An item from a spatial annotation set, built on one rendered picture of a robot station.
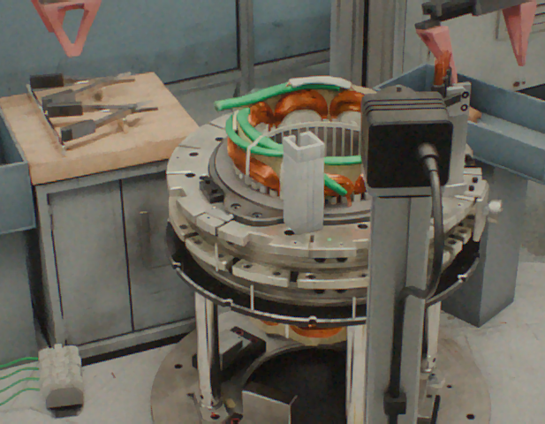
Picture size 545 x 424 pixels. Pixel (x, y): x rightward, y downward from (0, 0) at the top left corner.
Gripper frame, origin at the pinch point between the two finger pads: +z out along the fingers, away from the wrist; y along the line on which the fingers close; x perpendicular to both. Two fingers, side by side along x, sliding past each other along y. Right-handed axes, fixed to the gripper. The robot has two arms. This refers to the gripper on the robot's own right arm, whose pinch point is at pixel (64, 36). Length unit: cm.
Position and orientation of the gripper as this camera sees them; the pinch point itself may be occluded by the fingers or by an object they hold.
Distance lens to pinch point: 138.7
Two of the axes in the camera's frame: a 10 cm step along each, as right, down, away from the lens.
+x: 9.1, -2.2, 3.4
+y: 4.0, 4.7, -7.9
